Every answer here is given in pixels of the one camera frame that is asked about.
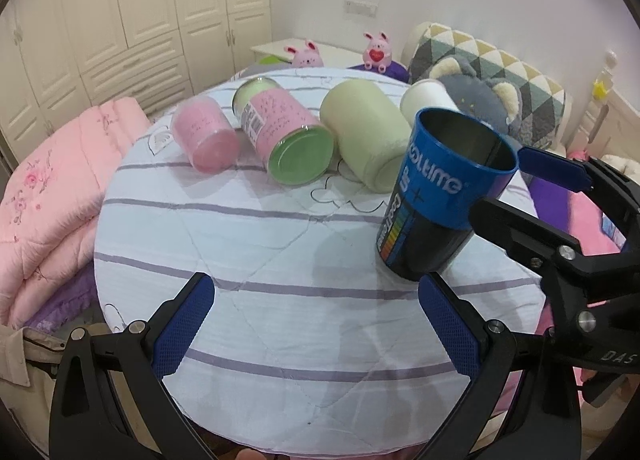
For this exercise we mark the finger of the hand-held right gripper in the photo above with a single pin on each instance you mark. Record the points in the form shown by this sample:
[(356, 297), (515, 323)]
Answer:
[(550, 166), (520, 230)]

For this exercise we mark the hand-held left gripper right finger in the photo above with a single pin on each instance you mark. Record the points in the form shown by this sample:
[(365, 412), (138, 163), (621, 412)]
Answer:
[(450, 325)]

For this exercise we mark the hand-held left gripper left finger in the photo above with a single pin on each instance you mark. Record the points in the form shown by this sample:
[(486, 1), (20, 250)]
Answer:
[(184, 325)]

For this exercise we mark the blue printed cup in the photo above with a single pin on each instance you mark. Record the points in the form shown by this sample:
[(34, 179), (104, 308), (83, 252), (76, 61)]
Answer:
[(440, 210)]

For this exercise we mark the white cup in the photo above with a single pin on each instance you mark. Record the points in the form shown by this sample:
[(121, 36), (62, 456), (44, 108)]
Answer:
[(425, 98)]

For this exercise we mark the pale green cup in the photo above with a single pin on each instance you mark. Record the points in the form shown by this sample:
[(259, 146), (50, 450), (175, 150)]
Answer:
[(365, 133)]

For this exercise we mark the pink cup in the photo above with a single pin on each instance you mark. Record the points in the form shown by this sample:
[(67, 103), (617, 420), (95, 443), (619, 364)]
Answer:
[(205, 133)]

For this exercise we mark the pink and purple blanket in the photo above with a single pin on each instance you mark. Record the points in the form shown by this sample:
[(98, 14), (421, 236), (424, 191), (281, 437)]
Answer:
[(560, 210)]

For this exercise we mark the white bed headboard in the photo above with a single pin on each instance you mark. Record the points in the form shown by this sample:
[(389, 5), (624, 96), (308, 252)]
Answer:
[(612, 115)]

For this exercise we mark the striped quilted table cover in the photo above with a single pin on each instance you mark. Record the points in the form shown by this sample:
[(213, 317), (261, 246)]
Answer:
[(250, 265)]

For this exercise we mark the yellow star sticker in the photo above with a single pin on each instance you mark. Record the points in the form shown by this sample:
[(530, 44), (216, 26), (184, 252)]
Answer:
[(599, 89)]

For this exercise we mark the grey teddy bear plush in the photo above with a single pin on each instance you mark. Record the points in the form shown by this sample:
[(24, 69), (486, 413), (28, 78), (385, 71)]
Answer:
[(480, 90)]

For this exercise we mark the purple frilled cloth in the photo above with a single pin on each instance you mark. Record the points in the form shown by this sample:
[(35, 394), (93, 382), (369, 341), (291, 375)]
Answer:
[(70, 300)]

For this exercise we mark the triangle patterned cushion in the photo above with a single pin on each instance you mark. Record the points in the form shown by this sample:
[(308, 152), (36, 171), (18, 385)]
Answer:
[(505, 53)]

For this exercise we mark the beige cloth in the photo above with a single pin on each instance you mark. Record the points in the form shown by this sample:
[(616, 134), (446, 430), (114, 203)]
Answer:
[(20, 360)]

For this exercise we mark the pink floral quilt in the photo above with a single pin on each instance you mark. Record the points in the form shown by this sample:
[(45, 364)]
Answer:
[(55, 200)]

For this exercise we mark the purple cushion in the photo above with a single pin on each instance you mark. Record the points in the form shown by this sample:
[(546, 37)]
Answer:
[(397, 70)]

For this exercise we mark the pink bunny plush with heart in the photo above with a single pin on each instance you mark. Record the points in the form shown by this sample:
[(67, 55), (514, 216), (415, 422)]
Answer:
[(378, 53)]

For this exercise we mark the pink can with green lid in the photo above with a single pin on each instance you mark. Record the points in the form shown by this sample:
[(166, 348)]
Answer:
[(282, 133)]

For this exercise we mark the white nightstand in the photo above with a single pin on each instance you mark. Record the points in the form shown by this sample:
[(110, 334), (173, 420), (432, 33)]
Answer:
[(275, 48)]

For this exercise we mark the cream wardrobe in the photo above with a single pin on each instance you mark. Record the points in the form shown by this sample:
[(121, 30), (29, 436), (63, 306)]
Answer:
[(135, 25)]

